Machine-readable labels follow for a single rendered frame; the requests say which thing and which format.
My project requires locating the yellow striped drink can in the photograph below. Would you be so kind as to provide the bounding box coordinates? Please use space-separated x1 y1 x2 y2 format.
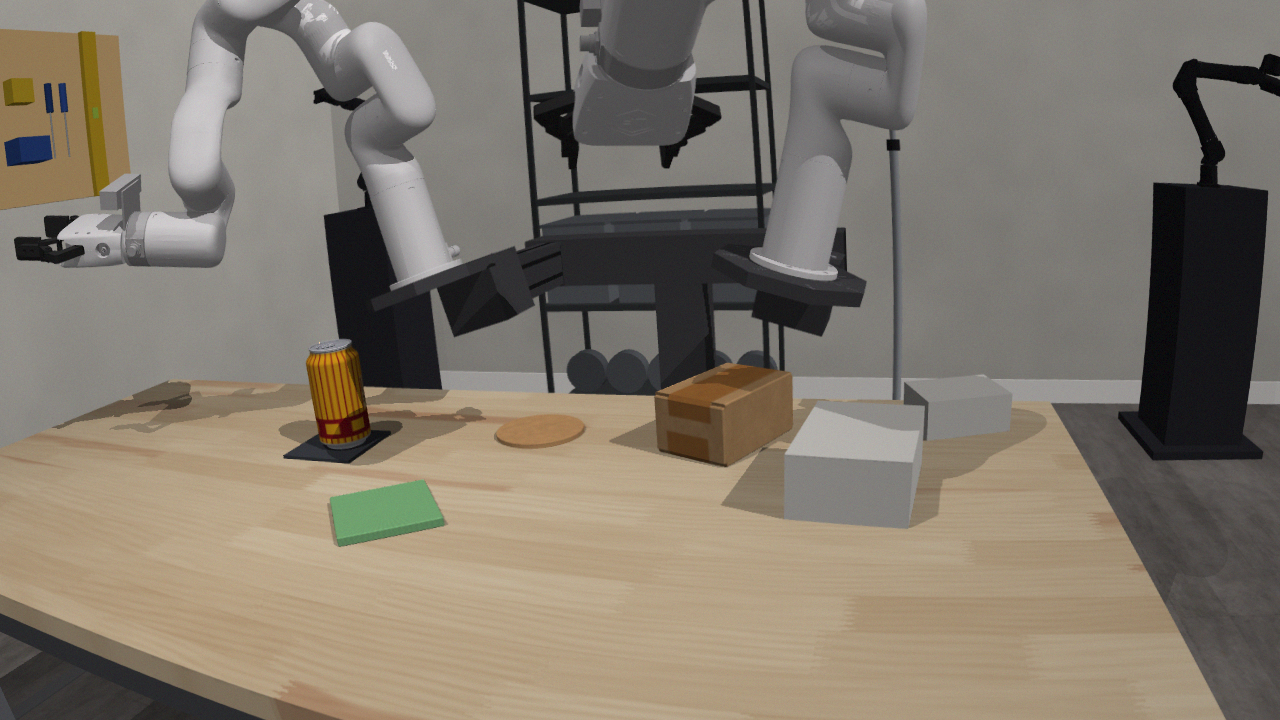
306 340 371 448

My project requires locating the brown cardboard box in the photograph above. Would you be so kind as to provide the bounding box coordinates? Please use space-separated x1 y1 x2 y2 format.
654 363 794 468

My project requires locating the green flat block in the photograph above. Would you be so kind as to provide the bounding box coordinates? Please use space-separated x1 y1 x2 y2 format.
330 479 445 547

